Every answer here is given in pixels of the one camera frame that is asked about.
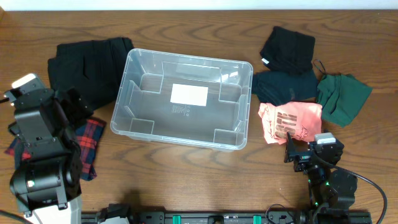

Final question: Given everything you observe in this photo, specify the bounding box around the pink printed t-shirt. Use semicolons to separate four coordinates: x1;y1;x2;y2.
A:
258;101;322;144

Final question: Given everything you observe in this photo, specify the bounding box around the red navy plaid shirt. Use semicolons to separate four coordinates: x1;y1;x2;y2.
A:
4;117;107;182

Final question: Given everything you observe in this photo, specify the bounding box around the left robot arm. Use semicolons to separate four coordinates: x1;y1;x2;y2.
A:
5;88;93;223

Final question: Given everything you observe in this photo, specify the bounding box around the green folded garment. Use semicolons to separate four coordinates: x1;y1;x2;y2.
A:
317;74;373;128

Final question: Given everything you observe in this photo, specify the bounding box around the dark teal folded garment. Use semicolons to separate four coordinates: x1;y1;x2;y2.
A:
252;70;318;106

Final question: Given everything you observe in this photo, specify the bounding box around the clear plastic storage bin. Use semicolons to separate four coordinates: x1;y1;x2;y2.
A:
110;49;254;151

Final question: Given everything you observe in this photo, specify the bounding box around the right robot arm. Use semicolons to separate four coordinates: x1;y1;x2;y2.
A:
284;133;358;210

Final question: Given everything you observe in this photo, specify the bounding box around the small black folded garment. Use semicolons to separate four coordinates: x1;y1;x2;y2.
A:
259;26;315;75

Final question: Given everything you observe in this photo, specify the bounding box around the large black garment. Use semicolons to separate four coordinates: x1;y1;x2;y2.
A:
47;37;134;110

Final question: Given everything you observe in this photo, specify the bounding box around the black mounting rail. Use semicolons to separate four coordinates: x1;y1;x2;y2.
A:
81;204;372;224

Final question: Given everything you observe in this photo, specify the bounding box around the white label in bin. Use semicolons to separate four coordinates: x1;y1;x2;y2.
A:
170;83;208;106

